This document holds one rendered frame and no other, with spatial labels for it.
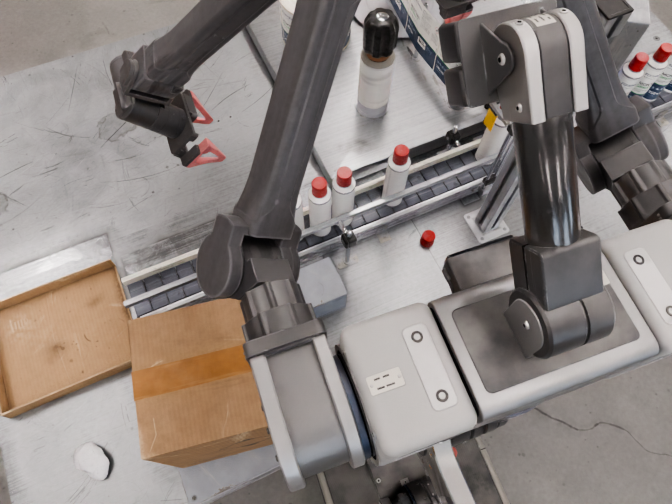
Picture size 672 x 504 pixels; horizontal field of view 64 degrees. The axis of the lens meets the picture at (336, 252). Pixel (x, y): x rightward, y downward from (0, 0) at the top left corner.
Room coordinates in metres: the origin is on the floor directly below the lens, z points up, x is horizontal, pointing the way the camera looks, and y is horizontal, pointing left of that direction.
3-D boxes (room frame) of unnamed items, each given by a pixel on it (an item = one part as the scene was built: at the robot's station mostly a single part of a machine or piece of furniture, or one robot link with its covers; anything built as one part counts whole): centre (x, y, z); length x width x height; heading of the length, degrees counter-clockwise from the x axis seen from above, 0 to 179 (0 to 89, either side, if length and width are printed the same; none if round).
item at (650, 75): (1.01, -0.78, 0.98); 0.05 x 0.05 x 0.20
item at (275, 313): (0.18, 0.06, 1.45); 0.09 x 0.08 x 0.12; 111
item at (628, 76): (0.98, -0.72, 0.98); 0.05 x 0.05 x 0.20
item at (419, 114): (1.22, -0.19, 0.86); 0.80 x 0.67 x 0.05; 116
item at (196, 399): (0.20, 0.19, 0.99); 0.30 x 0.24 x 0.27; 106
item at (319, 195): (0.60, 0.04, 0.98); 0.05 x 0.05 x 0.20
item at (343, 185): (0.63, -0.01, 0.98); 0.05 x 0.05 x 0.20
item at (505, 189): (0.65, -0.38, 1.16); 0.04 x 0.04 x 0.67; 26
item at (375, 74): (0.98, -0.09, 1.03); 0.09 x 0.09 x 0.30
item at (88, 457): (0.05, 0.49, 0.85); 0.08 x 0.07 x 0.04; 18
